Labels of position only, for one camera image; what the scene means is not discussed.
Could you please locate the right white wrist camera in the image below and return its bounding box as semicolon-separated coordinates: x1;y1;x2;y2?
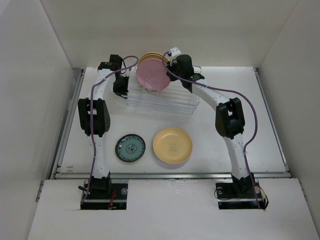
167;47;182;62

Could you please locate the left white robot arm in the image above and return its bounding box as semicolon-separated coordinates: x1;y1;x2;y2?
77;54;129;199

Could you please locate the yellow plastic plate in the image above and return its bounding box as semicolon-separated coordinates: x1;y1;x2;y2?
152;127;193;165
138;52;163;64

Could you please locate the aluminium table frame rail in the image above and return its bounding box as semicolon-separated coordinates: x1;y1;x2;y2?
55;66;291;179

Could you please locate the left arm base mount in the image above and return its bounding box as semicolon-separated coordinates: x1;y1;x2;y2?
80;182;128;211

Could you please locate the pink plastic plate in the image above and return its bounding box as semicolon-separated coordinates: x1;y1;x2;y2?
136;58;171;91

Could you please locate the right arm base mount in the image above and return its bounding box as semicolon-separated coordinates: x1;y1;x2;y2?
214;182;269;210

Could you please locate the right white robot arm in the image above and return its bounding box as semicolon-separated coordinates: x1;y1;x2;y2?
163;50;254;197

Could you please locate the teal patterned small plate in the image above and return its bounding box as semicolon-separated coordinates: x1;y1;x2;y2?
115;134;146;163

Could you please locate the white wire dish rack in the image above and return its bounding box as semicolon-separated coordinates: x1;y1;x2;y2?
125;68;200;121

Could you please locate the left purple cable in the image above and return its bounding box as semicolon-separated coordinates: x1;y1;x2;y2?
80;55;140;208

